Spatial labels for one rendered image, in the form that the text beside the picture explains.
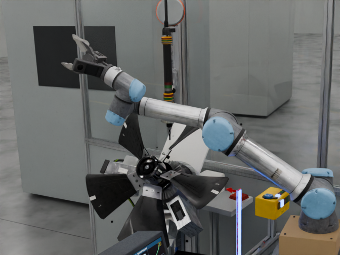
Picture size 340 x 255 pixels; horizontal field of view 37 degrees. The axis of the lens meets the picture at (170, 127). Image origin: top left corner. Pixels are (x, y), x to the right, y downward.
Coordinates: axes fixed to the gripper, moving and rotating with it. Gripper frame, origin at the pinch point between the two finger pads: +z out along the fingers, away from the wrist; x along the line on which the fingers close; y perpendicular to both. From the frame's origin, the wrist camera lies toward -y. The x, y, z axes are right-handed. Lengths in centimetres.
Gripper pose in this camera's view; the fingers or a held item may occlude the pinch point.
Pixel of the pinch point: (66, 49)
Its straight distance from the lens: 203.8
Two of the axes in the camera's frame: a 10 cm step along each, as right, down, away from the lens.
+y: 4.3, -1.6, 8.9
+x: 4.1, -8.4, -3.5
